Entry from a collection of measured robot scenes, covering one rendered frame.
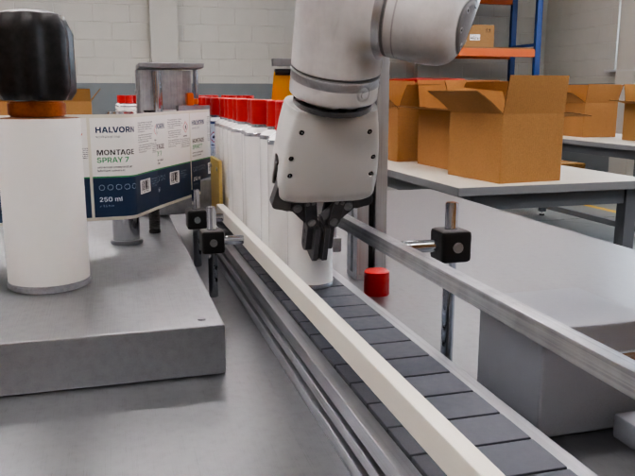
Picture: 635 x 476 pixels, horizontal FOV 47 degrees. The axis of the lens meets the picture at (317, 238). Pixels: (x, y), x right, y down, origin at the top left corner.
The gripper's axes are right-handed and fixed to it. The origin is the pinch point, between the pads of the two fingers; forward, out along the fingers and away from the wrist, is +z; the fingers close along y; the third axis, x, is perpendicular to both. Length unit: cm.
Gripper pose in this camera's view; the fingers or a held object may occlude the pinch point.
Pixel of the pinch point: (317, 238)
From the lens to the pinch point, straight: 76.6
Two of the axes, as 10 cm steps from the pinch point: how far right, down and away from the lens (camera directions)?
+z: -0.9, 8.6, 5.1
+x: 2.6, 5.1, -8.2
